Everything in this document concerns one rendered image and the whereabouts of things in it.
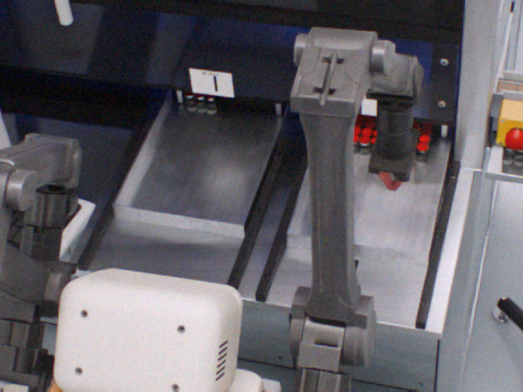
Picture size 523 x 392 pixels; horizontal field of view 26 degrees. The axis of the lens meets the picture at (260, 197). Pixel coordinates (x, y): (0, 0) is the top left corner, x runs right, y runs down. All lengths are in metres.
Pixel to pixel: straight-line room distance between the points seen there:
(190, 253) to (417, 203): 0.44
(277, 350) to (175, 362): 1.47
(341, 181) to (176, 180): 0.93
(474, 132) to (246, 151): 0.46
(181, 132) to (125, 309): 0.99
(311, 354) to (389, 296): 0.55
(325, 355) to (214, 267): 0.64
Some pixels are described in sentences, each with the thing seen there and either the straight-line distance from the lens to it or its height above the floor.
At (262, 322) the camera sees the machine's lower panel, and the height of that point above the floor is 0.26.
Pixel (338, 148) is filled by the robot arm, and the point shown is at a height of 1.54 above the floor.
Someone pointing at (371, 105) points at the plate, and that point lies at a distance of 2.14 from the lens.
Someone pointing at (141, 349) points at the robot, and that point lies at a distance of 1.37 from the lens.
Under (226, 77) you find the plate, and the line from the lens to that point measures 2.18.
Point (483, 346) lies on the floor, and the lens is 3.03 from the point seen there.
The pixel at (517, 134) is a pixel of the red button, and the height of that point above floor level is 1.01.
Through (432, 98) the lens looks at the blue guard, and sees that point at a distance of 2.10.
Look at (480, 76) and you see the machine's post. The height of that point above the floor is 1.12.
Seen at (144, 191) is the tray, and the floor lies 0.88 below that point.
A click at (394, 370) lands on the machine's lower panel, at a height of 0.16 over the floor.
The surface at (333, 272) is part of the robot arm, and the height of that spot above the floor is 1.36.
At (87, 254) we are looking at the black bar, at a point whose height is 0.90.
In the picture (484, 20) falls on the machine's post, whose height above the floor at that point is 1.24.
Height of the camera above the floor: 2.44
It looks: 46 degrees down
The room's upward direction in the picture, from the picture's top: 6 degrees counter-clockwise
